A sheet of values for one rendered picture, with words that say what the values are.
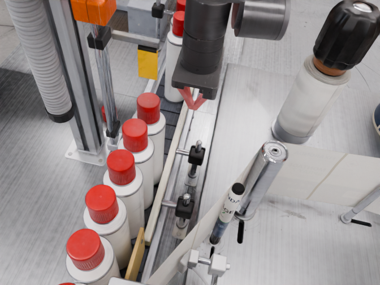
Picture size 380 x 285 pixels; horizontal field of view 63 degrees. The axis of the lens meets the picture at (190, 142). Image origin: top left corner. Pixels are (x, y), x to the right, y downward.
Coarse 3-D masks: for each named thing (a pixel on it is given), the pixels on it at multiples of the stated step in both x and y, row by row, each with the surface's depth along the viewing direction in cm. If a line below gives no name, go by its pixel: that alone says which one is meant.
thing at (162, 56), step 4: (164, 44) 71; (164, 48) 70; (164, 52) 69; (160, 56) 68; (164, 56) 69; (160, 60) 68; (164, 60) 69; (160, 64) 67; (160, 68) 67; (152, 80) 64; (156, 80) 65; (148, 84) 63; (152, 84) 63; (148, 88) 62; (152, 88) 63; (144, 92) 61
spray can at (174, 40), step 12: (180, 12) 57; (180, 24) 56; (168, 36) 60; (180, 36) 59; (168, 48) 61; (180, 48) 60; (168, 60) 63; (168, 72) 65; (168, 84) 68; (168, 96) 70; (180, 96) 70
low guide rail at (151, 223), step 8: (192, 88) 70; (184, 104) 67; (184, 112) 66; (184, 120) 66; (176, 128) 63; (176, 136) 61; (176, 144) 60; (168, 160) 58; (168, 168) 57; (168, 176) 56; (160, 184) 55; (160, 192) 54; (160, 200) 53; (152, 208) 52; (160, 208) 54; (152, 216) 51; (152, 224) 50; (152, 232) 49
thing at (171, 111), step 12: (168, 108) 70; (180, 108) 71; (168, 120) 68; (168, 132) 66; (168, 144) 64; (156, 192) 58; (144, 216) 55; (144, 228) 53; (132, 240) 52; (144, 252) 51
